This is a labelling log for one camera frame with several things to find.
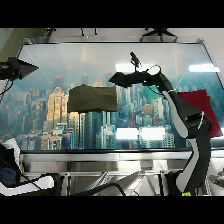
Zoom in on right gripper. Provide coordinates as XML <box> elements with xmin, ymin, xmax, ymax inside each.
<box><xmin>108</xmin><ymin>71</ymin><xmax>135</xmax><ymax>89</ymax></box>

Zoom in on olive green shirt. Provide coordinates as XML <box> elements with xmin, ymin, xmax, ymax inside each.
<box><xmin>67</xmin><ymin>84</ymin><xmax>119</xmax><ymax>114</ymax></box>

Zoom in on red garment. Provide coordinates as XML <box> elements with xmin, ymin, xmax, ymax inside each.
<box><xmin>176</xmin><ymin>89</ymin><xmax>224</xmax><ymax>139</ymax></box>

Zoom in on silver frame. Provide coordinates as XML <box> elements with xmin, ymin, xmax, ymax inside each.
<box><xmin>19</xmin><ymin>149</ymin><xmax>224</xmax><ymax>197</ymax></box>

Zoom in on black cable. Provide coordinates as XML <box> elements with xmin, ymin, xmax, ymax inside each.
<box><xmin>70</xmin><ymin>181</ymin><xmax>128</xmax><ymax>197</ymax></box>

